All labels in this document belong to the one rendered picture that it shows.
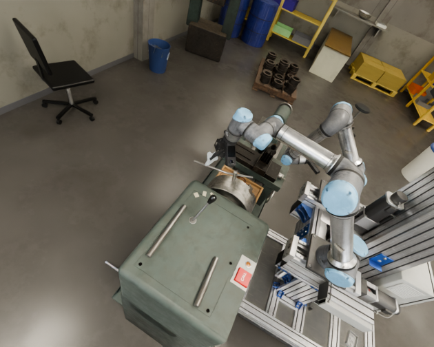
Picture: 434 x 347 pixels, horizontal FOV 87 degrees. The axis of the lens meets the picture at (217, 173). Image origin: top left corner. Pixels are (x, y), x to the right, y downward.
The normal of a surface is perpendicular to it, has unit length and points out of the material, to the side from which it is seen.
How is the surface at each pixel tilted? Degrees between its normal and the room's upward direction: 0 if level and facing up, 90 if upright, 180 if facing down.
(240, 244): 0
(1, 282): 0
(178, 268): 0
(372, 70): 90
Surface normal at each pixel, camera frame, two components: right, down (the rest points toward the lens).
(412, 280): 0.27, -0.62
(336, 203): -0.64, 0.37
